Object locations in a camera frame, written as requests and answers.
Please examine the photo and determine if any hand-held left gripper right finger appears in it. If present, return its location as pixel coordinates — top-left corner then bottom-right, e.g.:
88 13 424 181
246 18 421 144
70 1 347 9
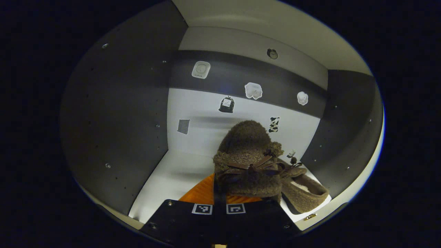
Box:
220 195 302 246

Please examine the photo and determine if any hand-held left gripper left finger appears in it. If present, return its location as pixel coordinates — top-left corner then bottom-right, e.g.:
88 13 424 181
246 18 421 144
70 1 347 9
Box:
140 173 222 248

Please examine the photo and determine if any brown fuzzy shoe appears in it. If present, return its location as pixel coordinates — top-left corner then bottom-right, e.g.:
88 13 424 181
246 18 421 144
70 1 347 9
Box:
213 120 285 204
276 157 330 214

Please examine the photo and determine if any white shoe cabinet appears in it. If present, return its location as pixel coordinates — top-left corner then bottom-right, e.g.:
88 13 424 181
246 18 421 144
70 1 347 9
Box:
60 0 386 231

